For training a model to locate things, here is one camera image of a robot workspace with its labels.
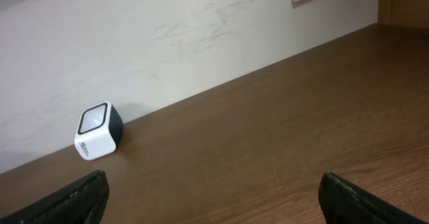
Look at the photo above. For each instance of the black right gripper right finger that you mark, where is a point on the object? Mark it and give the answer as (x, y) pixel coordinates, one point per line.
(342, 202)

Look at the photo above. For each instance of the wooden cabinet side panel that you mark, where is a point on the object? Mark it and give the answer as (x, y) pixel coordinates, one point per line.
(404, 13)

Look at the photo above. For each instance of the white barcode scanner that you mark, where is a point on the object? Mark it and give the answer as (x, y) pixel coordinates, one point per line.
(99, 131)

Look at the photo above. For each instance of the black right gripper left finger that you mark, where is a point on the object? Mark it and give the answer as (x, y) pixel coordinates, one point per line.
(81, 202)

